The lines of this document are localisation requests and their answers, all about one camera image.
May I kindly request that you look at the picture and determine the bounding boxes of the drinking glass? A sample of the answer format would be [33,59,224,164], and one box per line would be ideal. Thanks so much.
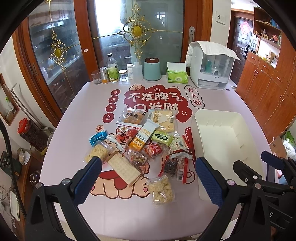
[91,70,102,84]

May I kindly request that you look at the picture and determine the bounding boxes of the orange oats bar pack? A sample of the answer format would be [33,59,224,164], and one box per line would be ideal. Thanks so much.
[128,120,160,151]

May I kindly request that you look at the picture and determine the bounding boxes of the metal tin can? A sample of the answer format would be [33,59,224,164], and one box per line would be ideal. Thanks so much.
[99,66,109,84]

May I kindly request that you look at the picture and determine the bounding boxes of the white plastic storage bin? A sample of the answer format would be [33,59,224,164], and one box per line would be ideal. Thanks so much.
[191,108,265,202]

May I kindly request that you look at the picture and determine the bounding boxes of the red container on floor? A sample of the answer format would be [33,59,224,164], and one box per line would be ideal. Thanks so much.
[18,118,31,135]

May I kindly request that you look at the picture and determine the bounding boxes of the small white pill bottle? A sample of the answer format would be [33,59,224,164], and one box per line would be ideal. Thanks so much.
[126,63,133,80]

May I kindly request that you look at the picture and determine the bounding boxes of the mixed nuts clear bag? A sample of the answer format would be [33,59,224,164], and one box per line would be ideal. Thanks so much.
[123,147,147,174]

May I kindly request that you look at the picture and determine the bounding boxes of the cardboard box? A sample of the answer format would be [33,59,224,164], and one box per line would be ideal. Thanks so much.
[269,137,287,158]

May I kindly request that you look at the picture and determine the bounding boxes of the red snack packet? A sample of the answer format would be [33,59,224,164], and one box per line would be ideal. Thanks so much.
[144,143,164,159]

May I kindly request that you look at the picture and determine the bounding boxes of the green tissue box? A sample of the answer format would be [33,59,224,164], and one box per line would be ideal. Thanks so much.
[166,62,188,84]

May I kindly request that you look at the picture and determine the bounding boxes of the white countertop appliance with cover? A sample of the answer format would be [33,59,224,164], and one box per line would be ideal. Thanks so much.
[185,41,239,90]

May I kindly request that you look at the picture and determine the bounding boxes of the green snack packet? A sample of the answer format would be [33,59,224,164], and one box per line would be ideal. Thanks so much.
[151,131,173,146]

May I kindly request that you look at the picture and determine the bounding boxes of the clear bottle green label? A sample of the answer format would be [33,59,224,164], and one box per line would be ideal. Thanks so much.
[106,53,119,83]

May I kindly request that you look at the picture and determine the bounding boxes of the puffed rice snack bag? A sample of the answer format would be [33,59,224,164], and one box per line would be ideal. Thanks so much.
[84,141,114,163]
[147,175,175,204]

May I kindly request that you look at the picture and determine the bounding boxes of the blue snack packet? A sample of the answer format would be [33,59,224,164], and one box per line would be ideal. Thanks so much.
[89,130,107,147]

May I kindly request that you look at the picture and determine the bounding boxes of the teal canister with brown lid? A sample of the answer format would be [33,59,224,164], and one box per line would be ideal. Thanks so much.
[144,57,161,81]

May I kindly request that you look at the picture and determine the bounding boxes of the dark dried fruit red pack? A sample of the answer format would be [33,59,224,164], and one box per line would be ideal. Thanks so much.
[158,150,193,184]

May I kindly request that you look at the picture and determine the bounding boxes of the white plastic bottle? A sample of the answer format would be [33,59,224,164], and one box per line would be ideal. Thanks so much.
[132,61,143,82]

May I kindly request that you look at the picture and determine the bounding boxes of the clear bag of small cakes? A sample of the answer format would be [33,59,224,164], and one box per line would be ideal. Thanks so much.
[116,107,147,128]

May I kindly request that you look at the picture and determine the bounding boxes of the cream barcode snack packet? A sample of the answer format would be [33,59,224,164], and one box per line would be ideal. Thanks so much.
[169,138,188,152]

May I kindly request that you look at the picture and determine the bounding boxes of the puffed rice snack bag front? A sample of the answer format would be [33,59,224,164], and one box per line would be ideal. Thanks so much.
[147,175,175,204]

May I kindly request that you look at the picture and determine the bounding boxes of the small glass jar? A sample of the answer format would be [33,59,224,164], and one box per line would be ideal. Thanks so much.
[118,69,128,82]

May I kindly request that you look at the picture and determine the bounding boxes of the white red noodle snack bag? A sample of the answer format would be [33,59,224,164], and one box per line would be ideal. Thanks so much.
[106,126,139,152]

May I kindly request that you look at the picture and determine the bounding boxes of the brown paper cracker pack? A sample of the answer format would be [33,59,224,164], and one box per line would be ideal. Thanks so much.
[105,151,142,187]

